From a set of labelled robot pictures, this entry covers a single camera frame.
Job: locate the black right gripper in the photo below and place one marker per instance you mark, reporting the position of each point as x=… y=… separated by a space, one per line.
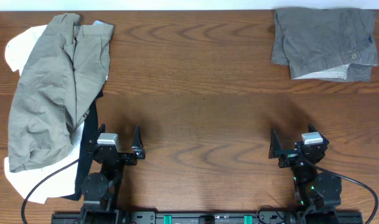
x=287 y=157

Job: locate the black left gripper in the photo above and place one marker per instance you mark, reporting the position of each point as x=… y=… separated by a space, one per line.
x=137 y=150

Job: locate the khaki green shorts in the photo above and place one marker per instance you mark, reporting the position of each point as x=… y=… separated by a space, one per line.
x=64 y=73

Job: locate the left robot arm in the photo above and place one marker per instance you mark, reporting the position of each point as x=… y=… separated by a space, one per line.
x=101 y=189

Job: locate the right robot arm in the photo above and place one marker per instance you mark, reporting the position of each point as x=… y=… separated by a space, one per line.
x=318 y=192

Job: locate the white shirt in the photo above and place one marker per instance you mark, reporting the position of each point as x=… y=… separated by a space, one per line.
x=62 y=184

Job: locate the folded grey shorts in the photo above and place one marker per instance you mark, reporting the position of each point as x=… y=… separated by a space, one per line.
x=335 y=45

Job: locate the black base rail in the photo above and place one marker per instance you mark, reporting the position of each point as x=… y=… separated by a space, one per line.
x=216 y=218

